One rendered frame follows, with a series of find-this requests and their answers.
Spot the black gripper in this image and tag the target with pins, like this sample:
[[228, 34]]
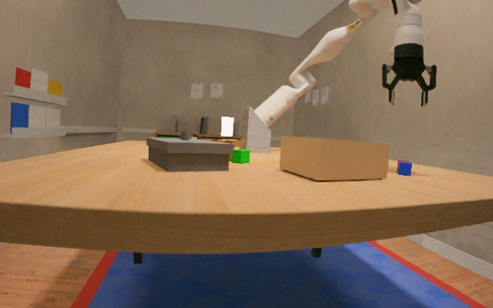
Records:
[[409, 66]]

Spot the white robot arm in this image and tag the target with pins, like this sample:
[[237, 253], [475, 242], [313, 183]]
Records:
[[408, 29]]

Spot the green block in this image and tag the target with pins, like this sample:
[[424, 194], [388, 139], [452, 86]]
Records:
[[240, 157]]

